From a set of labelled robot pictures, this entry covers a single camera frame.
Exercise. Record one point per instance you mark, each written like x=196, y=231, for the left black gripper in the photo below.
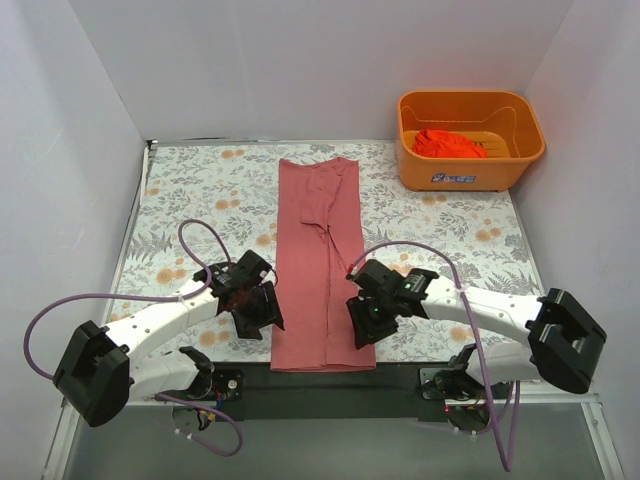
x=255, y=310

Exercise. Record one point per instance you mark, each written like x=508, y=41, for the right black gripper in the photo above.
x=368, y=316

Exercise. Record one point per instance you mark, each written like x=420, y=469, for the pink t shirt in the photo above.
x=318, y=235

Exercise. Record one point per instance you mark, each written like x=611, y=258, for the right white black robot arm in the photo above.
x=551, y=337

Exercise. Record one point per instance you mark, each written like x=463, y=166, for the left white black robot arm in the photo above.
x=103, y=368

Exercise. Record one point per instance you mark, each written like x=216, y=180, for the floral patterned table mat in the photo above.
x=213, y=202

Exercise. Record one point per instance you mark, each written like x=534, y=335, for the orange t shirt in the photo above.
x=433, y=143

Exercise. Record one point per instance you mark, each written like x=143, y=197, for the orange plastic basket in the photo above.
x=501, y=122

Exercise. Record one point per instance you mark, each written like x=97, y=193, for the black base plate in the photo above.
x=421, y=391

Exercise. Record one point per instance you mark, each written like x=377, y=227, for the aluminium rail frame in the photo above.
x=373, y=425

